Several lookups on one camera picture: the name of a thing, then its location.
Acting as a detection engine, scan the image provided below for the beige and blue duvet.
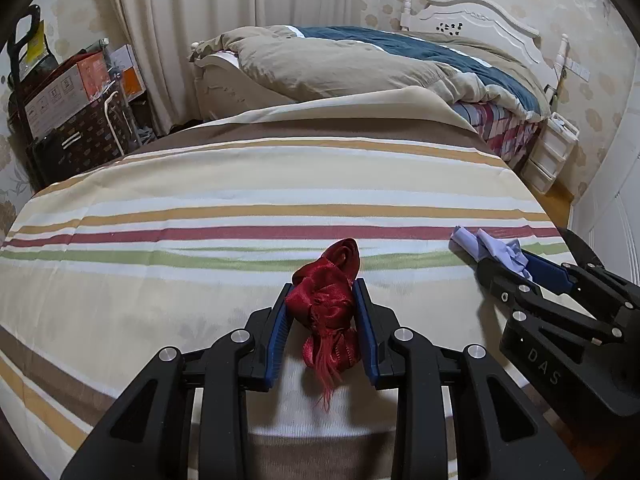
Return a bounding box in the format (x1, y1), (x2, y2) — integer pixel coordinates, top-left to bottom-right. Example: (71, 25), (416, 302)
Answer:
(190, 25), (550, 122)

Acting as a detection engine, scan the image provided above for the black trash bin with liner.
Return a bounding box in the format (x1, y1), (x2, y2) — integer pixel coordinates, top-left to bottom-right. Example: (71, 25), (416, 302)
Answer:
(558, 228), (603, 268)

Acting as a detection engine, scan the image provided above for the white wooden bed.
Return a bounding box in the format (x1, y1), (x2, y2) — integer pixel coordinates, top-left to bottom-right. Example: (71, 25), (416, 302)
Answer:
(192, 0), (572, 122)

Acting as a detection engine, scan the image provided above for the white wall switch panel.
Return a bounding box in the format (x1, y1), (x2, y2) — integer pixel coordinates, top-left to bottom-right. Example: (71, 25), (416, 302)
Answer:
(565, 58), (590, 82)

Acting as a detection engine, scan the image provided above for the white plastic drawer unit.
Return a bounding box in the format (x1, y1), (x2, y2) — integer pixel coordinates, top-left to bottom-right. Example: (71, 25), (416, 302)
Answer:
(521, 112), (579, 194)

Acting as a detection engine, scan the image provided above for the purple paper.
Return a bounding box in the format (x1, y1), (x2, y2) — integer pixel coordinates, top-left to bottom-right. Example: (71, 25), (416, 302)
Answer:
(450, 226), (533, 281)

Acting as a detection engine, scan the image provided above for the white wardrobe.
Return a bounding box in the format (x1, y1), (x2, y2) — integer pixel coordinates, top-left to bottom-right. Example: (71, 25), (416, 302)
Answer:
(570, 73), (640, 283)

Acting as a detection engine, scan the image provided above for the plaid bed sheet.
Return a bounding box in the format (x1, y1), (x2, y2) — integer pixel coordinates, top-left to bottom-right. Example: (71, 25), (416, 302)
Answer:
(452, 102), (542, 168)

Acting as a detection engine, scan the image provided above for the striped tablecloth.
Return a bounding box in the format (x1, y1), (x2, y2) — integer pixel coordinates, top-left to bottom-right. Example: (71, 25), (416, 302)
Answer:
(1, 87), (572, 479)

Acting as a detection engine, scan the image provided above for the cardboard box orange print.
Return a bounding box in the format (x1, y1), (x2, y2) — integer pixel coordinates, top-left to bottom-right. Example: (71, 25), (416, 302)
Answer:
(25, 52), (111, 139)

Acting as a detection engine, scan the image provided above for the cream curtain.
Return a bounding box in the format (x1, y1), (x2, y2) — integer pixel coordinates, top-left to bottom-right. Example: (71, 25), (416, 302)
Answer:
(112, 0), (360, 133)

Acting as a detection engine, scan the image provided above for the brown patterned storage box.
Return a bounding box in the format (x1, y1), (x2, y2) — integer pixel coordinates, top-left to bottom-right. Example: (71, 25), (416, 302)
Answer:
(27, 90), (140, 191)

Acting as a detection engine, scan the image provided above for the dark red ribbon bundle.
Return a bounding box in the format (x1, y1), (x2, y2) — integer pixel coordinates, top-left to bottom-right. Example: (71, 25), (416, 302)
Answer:
(285, 238), (360, 410)

